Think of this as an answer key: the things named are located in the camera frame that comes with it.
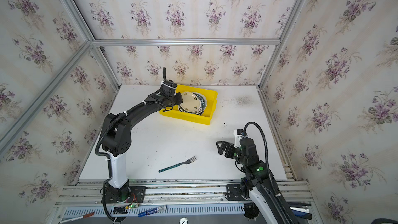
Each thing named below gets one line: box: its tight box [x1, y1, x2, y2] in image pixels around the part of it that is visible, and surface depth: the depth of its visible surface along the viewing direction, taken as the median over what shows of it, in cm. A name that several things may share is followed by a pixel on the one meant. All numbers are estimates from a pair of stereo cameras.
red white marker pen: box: [59, 212, 95, 224], surface depth 69 cm
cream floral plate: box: [178, 91, 202, 114], surface depth 103 cm
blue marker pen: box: [137, 204, 168, 218], surface depth 70 cm
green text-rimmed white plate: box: [178, 91, 208, 116], surface depth 103 cm
